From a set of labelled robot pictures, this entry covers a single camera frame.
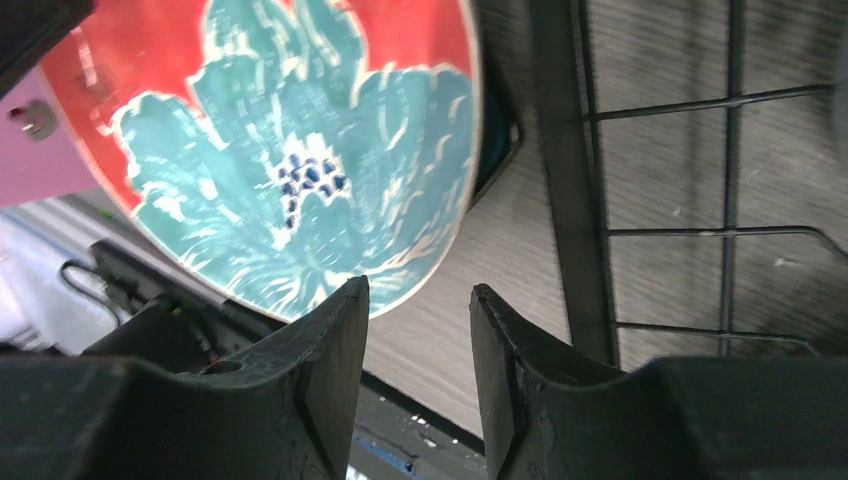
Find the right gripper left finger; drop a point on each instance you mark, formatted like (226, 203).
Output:
(283, 408)

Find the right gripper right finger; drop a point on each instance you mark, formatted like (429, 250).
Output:
(549, 412)

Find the red plate blue flower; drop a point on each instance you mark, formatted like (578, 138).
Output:
(276, 149)

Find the black wire dish rack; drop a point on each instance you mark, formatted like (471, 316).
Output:
(696, 156)

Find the pink box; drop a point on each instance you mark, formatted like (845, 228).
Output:
(39, 158)

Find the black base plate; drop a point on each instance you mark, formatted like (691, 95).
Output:
(396, 437)

